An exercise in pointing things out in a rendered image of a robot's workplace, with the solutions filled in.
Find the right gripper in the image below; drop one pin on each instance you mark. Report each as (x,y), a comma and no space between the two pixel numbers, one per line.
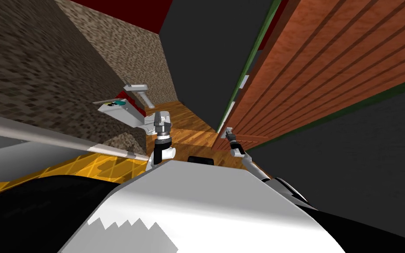
(231,138)

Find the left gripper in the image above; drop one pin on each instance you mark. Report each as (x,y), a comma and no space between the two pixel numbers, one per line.
(162,128)

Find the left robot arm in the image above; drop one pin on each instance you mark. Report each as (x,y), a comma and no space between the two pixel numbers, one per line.
(30,218)

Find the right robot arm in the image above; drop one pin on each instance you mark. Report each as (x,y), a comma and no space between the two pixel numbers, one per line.
(364,237)

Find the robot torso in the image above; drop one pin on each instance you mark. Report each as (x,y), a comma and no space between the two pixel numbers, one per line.
(202,211)

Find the orange wooden slatted door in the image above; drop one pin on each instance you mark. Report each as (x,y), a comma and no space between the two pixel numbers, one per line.
(329,70)

